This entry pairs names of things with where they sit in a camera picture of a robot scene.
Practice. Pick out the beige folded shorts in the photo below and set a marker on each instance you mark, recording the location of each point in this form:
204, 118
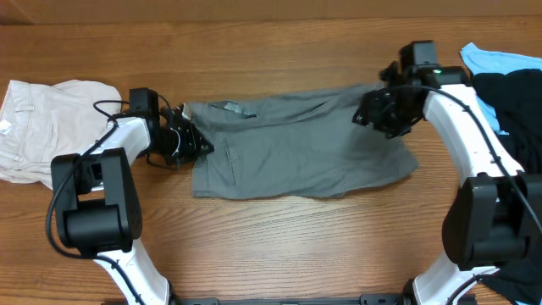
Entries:
40, 122

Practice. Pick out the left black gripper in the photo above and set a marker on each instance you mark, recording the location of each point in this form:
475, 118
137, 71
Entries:
194, 149

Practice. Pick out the light blue shirt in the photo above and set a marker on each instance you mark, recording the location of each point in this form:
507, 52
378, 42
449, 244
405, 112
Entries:
480, 61

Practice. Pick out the black garment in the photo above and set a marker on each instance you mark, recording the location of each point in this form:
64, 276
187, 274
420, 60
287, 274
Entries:
516, 98

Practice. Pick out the grey shorts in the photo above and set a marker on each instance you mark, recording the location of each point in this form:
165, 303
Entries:
301, 144

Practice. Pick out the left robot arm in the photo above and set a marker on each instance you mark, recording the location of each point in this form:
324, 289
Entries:
95, 212

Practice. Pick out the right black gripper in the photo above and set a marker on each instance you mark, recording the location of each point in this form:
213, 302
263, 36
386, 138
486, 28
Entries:
367, 114

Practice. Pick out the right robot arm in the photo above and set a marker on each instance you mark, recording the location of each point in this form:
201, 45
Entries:
494, 220

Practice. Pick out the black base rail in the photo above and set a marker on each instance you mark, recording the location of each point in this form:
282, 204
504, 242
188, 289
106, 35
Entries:
292, 301

